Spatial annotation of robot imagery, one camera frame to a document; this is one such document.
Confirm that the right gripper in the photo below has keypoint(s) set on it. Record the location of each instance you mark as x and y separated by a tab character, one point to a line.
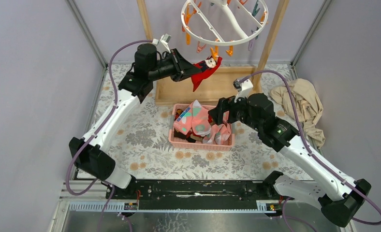
225	104

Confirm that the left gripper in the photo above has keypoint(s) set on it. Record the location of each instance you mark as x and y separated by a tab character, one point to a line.
180	66

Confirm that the wooden hanger stand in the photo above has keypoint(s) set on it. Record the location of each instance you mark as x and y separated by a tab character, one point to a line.
220	84

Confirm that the pink plastic basket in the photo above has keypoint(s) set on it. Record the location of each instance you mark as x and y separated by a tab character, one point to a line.
177	143

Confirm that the brown argyle sock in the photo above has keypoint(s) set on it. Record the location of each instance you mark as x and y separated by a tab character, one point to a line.
190	137

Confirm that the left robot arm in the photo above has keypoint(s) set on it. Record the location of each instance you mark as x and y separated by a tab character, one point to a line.
89	153

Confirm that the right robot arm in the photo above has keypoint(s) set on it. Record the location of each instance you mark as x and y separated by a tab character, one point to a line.
335	194

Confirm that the white round clip hanger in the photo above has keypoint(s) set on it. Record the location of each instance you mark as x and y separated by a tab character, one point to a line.
222	25

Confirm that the beige crumpled cloth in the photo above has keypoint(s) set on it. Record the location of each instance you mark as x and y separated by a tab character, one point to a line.
307	103

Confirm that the floral table mat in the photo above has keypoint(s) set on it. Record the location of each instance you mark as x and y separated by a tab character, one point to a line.
141	147

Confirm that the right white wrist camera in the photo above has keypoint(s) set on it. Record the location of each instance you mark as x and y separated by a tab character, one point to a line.
243	86

